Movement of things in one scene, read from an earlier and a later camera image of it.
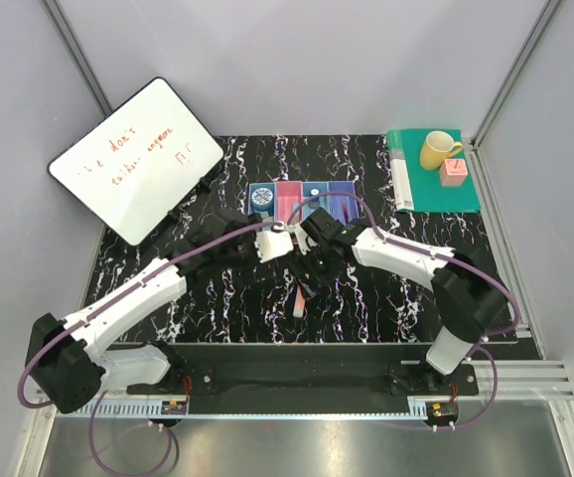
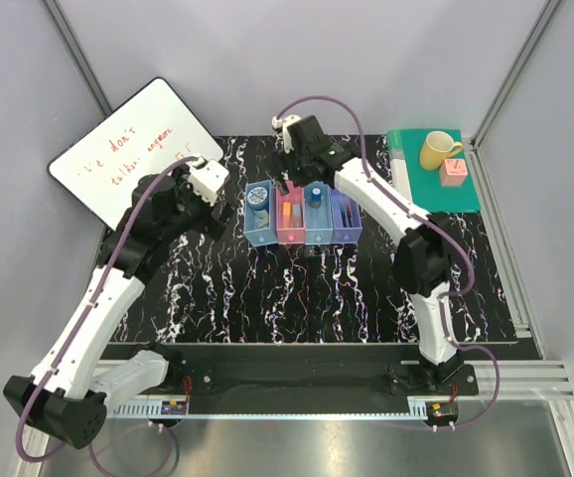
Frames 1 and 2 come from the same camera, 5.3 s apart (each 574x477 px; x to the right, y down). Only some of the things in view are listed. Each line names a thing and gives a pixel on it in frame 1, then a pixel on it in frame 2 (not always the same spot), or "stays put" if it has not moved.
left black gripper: (249, 236) → (210, 224)
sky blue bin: (324, 201) stays put
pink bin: (288, 196) stays put
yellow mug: (438, 147) stays put
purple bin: (336, 202) stays put
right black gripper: (301, 264) → (284, 164)
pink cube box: (453, 172) stays put
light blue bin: (261, 199) stays put
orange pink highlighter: (299, 305) → (286, 215)
